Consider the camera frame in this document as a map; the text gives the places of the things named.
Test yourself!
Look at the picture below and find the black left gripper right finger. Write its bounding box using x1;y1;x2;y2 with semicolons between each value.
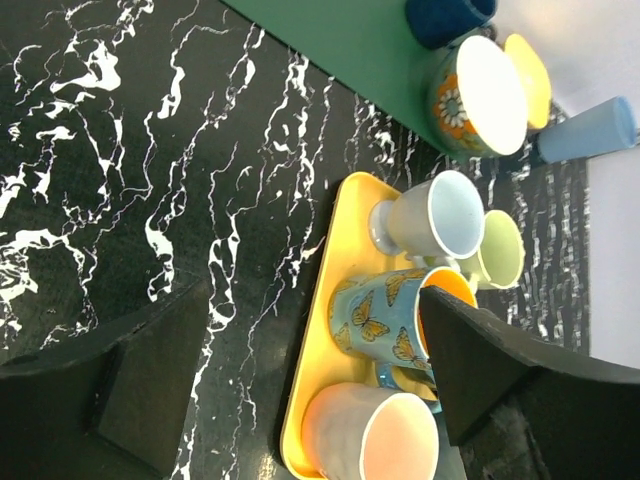
419;287;639;479

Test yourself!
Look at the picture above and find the light blue plastic cup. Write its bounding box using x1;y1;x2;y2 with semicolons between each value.
537;96;638;164

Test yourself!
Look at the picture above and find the white bowl patterned rim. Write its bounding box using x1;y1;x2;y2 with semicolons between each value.
425;35;528;158

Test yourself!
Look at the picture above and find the dark green mat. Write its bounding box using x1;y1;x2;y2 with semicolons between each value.
227;0;449;151

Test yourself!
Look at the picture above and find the light grey-blue mug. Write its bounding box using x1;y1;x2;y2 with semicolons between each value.
368;170;485;260

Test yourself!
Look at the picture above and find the navy blue mug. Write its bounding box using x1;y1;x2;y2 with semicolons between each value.
404;0;497;50

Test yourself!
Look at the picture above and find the pink mug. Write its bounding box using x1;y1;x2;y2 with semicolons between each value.
301;383;439;479

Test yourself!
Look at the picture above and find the yellow square dish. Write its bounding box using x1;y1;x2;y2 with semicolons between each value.
503;33;552;130

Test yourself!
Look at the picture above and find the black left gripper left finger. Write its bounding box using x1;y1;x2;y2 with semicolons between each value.
1;277;209;479

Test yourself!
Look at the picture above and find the blue butterfly mug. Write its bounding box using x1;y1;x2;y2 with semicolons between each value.
328;267;478;391

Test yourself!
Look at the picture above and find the pale green mug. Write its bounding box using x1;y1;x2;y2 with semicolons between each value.
458;210;525;292

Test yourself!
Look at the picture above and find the orange plastic tray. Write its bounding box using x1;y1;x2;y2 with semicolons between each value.
280;172;441;479

